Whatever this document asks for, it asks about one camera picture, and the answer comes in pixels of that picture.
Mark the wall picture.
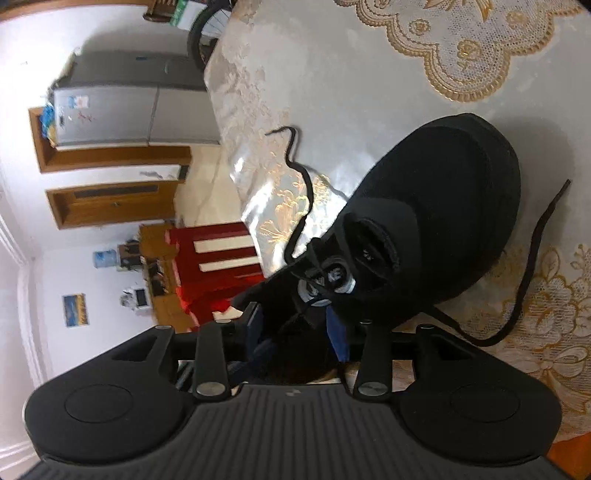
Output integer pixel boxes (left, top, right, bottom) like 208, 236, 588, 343
62, 293, 89, 328

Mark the white green carton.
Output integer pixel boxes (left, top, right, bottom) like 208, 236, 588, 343
171, 0, 208, 29

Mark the wooden bench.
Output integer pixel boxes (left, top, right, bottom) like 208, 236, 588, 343
143, 0, 178, 21

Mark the black shoelace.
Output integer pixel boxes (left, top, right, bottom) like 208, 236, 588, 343
265, 126, 573, 349

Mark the white microwave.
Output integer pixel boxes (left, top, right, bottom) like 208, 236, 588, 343
122, 287, 152, 311

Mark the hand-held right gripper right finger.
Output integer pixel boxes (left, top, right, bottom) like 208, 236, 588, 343
325, 307, 477, 401

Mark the black sneaker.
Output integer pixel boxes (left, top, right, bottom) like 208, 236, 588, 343
228, 113, 522, 386

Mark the wooden cabinet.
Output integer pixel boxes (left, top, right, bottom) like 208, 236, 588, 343
139, 224, 218, 333

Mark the black bicycle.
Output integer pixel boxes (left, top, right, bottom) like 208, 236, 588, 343
187, 0, 236, 70

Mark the wooden door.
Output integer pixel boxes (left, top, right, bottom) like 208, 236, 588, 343
45, 181, 178, 229

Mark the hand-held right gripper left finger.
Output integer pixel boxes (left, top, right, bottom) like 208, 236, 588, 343
111, 302, 265, 401

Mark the silver refrigerator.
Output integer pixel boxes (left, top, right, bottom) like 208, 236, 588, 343
44, 51, 222, 151

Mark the blue plastic bag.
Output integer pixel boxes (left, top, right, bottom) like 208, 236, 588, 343
39, 104, 58, 141

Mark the red wooden chair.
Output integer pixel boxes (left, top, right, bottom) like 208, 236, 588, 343
166, 222, 266, 324

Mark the wooden door frame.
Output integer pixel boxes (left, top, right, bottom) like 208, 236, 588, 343
28, 107, 192, 174

